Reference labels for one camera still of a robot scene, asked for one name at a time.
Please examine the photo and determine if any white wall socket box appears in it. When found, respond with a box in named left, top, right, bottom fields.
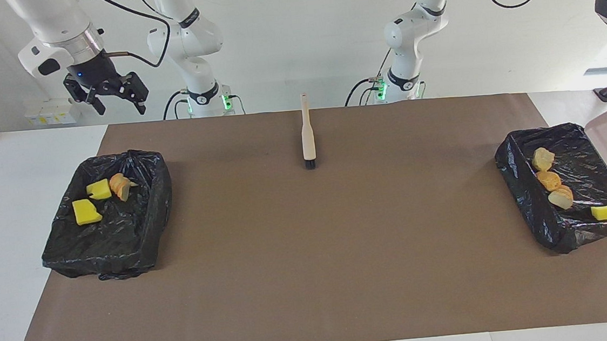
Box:
left=23, top=96, right=82, bottom=128

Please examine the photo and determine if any notched yellow sponge piece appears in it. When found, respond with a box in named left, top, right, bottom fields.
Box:
left=85, top=178, right=112, bottom=202

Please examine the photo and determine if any orange striped foam chunk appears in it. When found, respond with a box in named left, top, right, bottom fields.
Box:
left=547, top=185, right=575, bottom=212

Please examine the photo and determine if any bin with black bag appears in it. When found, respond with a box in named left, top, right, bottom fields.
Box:
left=33, top=146, right=179, bottom=286
left=493, top=119, right=607, bottom=259

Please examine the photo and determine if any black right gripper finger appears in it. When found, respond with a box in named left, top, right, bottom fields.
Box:
left=116, top=70, right=151, bottom=118
left=62, top=71, right=108, bottom=119

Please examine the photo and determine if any pale rock-like foam chunk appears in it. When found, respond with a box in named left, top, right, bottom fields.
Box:
left=530, top=146, right=557, bottom=172

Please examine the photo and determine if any black base cable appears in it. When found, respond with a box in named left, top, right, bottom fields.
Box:
left=342, top=75, right=390, bottom=106
left=161, top=89, right=192, bottom=121

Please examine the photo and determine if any brown table mat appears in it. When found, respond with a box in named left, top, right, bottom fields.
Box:
left=0, top=85, right=607, bottom=341

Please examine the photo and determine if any brown oblong foam piece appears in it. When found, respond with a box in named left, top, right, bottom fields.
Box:
left=536, top=169, right=562, bottom=192

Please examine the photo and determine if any beige hand brush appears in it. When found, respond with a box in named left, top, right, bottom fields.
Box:
left=298, top=93, right=319, bottom=171

